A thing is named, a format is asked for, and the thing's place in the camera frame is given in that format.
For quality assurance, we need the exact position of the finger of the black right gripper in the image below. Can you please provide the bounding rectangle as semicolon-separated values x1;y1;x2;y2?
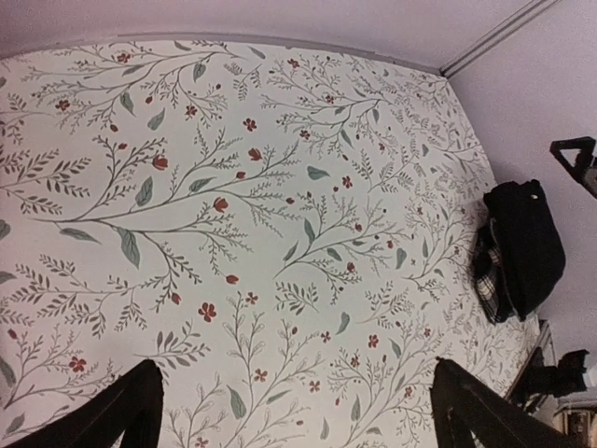
549;136;596;187

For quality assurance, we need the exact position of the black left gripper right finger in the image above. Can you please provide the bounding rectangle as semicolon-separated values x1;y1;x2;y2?
430;357;579;447

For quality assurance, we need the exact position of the aluminium frame post right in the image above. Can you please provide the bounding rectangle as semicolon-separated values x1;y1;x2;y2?
438;0;562;79

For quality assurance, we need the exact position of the black white plaid garment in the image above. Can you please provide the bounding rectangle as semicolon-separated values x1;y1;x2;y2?
471;224;509;325

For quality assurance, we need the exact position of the floral patterned table cover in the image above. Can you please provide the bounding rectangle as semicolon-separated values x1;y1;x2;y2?
1;41;538;447

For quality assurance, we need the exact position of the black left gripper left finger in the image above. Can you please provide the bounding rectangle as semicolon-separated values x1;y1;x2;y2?
11;359;164;447

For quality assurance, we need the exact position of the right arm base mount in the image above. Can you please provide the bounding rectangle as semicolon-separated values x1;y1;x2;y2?
537;349;589;398

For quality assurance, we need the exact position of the black garment with logo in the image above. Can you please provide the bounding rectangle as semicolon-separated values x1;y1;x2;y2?
483;179;565;321

